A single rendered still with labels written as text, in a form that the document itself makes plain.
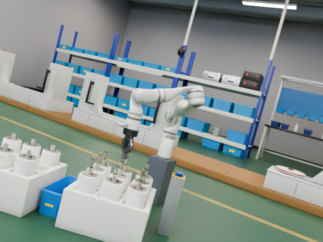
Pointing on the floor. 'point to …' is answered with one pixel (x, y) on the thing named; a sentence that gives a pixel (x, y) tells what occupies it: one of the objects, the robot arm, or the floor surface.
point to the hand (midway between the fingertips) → (124, 156)
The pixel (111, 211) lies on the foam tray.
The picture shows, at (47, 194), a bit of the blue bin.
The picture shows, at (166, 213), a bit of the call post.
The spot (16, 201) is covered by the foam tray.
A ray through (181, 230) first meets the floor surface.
